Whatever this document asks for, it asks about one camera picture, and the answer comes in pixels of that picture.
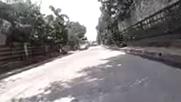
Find vehicle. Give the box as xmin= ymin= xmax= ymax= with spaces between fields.
xmin=77 ymin=36 xmax=90 ymax=51

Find stone wall with railing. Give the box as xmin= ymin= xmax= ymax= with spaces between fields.
xmin=113 ymin=0 xmax=181 ymax=59

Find row of trees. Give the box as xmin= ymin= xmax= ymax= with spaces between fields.
xmin=0 ymin=0 xmax=90 ymax=62

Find concrete pavement with kerb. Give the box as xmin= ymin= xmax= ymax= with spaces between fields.
xmin=0 ymin=50 xmax=79 ymax=85

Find concrete roadside strip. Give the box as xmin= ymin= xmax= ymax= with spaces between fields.
xmin=102 ymin=34 xmax=181 ymax=90

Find slatted fence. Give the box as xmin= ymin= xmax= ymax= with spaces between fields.
xmin=0 ymin=30 xmax=62 ymax=65

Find trees over stone wall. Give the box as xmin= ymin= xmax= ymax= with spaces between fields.
xmin=91 ymin=0 xmax=166 ymax=51

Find grey asphalt road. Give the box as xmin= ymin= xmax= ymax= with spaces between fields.
xmin=0 ymin=34 xmax=181 ymax=102

